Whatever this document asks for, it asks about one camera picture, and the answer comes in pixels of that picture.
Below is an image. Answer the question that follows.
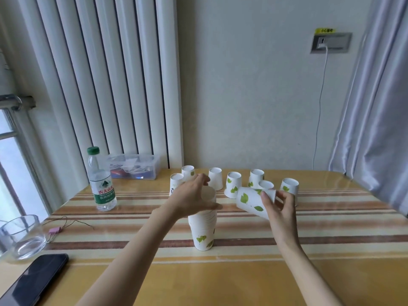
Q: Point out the person's left hand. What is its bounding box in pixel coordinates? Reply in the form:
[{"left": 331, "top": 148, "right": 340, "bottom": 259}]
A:
[{"left": 166, "top": 173, "right": 222, "bottom": 221}]

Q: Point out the person's right hand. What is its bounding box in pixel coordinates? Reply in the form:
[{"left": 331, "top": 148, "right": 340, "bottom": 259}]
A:
[{"left": 261, "top": 190, "right": 301, "bottom": 249}]

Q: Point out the white leaf-print paper cup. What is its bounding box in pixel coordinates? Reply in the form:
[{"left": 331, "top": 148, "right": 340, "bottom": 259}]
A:
[
  {"left": 236, "top": 187, "right": 276, "bottom": 222},
  {"left": 201, "top": 186, "right": 217, "bottom": 204}
]

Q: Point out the person's right forearm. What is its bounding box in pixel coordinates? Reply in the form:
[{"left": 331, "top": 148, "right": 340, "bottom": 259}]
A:
[{"left": 275, "top": 241, "right": 344, "bottom": 306}]

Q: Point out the person's left forearm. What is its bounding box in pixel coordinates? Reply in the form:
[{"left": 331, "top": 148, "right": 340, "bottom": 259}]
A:
[{"left": 76, "top": 205, "right": 180, "bottom": 306}]

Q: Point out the row of upturned paper cups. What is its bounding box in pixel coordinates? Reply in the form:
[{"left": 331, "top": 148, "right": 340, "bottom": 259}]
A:
[{"left": 169, "top": 165, "right": 300, "bottom": 207}]

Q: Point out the stack of nested paper cups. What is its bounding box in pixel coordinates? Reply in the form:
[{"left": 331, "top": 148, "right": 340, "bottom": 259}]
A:
[{"left": 187, "top": 210, "right": 218, "bottom": 252}]

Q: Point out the striped table runner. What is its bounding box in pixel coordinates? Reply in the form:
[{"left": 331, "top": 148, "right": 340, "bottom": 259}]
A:
[{"left": 40, "top": 188, "right": 408, "bottom": 264}]

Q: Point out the clear plastic storage box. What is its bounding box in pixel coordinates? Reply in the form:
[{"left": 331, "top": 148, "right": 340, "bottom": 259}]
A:
[{"left": 106, "top": 153, "right": 160, "bottom": 181}]

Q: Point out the green-capped plastic water bottle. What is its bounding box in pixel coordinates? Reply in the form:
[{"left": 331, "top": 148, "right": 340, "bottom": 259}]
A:
[{"left": 87, "top": 146, "right": 118, "bottom": 212}]

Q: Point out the grey curtain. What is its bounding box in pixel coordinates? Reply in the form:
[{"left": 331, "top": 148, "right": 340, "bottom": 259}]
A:
[{"left": 328, "top": 0, "right": 408, "bottom": 218}]

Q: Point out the black smartphone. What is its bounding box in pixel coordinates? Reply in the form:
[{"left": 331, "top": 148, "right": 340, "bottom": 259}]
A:
[{"left": 0, "top": 254, "right": 69, "bottom": 306}]

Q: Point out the clear glass bowl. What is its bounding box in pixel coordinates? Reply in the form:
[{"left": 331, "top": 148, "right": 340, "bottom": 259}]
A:
[{"left": 0, "top": 215, "right": 48, "bottom": 261}]

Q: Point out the coiled white cable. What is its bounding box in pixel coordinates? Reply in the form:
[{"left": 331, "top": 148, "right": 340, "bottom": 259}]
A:
[{"left": 119, "top": 164, "right": 151, "bottom": 175}]

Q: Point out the white charging cable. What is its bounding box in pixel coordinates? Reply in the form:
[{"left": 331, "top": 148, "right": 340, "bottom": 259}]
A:
[{"left": 312, "top": 44, "right": 329, "bottom": 171}]

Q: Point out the pink tag with thin wires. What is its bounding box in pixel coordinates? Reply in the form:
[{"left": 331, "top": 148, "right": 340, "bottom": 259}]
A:
[{"left": 41, "top": 216, "right": 95, "bottom": 243}]

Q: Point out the grey wall socket panel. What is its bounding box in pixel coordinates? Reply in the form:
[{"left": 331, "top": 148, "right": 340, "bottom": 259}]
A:
[{"left": 310, "top": 32, "right": 352, "bottom": 55}]

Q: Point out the metal window frame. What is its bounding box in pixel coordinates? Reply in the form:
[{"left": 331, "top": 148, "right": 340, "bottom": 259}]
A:
[{"left": 0, "top": 94, "right": 53, "bottom": 220}]

